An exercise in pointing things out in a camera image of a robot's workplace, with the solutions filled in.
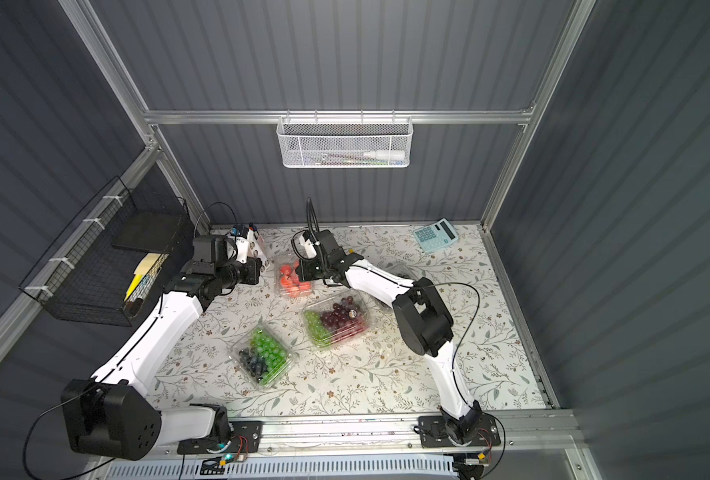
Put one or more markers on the clear box green black grapes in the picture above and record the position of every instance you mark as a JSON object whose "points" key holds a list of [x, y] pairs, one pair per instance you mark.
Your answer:
{"points": [[262, 356]]}

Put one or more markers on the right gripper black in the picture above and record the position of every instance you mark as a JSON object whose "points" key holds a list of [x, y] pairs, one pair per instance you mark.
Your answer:
{"points": [[322, 267]]}

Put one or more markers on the clear box red peaches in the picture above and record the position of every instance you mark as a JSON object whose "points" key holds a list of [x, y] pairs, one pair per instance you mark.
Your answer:
{"points": [[287, 280]]}

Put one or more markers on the white wire mesh basket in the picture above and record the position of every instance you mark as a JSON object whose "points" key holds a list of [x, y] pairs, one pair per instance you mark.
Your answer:
{"points": [[319, 145]]}

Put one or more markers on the white marker in basket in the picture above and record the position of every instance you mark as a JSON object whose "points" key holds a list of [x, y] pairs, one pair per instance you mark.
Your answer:
{"points": [[388, 157]]}

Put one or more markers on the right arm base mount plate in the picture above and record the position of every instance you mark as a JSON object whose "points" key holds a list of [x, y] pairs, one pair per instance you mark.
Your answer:
{"points": [[434, 432]]}

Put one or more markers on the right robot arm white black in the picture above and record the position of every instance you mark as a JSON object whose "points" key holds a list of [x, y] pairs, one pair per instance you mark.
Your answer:
{"points": [[423, 319]]}

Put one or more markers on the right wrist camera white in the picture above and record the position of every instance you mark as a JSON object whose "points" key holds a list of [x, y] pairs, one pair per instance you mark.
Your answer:
{"points": [[304, 246]]}

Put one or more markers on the yellow sticky notes pad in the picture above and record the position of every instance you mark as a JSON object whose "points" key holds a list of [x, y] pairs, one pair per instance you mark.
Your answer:
{"points": [[145, 275]]}

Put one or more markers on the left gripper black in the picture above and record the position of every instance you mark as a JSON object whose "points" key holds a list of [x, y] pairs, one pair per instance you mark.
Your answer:
{"points": [[253, 270]]}

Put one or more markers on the black wire wall basket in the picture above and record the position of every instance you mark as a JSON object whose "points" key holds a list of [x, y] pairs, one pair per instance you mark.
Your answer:
{"points": [[87, 280]]}

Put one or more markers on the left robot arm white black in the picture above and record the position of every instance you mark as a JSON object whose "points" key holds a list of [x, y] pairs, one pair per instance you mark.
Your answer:
{"points": [[109, 415]]}

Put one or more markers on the light blue calculator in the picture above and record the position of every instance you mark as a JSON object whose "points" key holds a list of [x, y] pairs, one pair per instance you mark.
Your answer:
{"points": [[436, 236]]}

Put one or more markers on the black notebook in basket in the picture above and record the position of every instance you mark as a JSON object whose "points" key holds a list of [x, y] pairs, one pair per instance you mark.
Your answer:
{"points": [[149, 232]]}

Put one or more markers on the aluminium front rail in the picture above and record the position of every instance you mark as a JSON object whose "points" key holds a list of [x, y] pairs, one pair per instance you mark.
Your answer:
{"points": [[364, 434]]}

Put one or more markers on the clear box red green grapes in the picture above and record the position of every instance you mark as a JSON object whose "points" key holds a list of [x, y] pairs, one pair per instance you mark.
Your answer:
{"points": [[336, 319]]}

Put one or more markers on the clear box blueberries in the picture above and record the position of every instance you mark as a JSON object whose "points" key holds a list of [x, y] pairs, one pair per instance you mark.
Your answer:
{"points": [[403, 271]]}

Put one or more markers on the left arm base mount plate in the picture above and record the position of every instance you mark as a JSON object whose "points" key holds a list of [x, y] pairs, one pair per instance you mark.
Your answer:
{"points": [[238, 437]]}

